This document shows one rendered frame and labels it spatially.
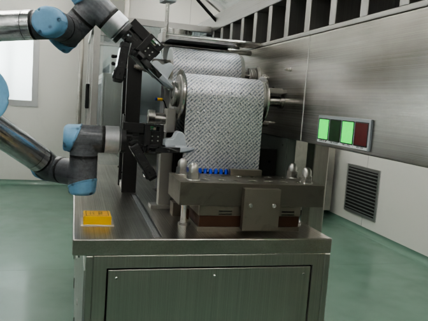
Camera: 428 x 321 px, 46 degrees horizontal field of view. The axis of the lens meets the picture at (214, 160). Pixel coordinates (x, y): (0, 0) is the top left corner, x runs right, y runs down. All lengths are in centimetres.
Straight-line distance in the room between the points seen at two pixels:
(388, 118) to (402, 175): 393
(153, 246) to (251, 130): 49
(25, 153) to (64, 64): 560
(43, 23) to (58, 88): 566
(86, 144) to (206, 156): 34
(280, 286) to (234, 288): 13
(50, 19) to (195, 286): 74
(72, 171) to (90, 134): 11
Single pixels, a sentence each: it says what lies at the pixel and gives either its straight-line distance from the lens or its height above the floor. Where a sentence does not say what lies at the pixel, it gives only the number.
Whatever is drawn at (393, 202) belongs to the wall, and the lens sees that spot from 514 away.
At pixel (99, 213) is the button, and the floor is 92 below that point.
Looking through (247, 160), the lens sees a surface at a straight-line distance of 153.
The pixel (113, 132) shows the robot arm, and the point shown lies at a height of 113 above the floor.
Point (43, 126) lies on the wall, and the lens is 702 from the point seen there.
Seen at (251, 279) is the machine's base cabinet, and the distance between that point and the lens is 133.
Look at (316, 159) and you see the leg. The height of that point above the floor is 107.
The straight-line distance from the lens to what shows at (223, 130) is 149.
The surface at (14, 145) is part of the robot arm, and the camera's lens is 141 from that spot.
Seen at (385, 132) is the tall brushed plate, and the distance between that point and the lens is 112.
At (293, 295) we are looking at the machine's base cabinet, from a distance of 139.
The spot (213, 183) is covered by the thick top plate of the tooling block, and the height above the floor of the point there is 103.
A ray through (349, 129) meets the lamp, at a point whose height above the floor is 119.
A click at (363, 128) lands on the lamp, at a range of 118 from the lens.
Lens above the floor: 123
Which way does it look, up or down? 6 degrees down
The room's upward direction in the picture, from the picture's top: 4 degrees clockwise
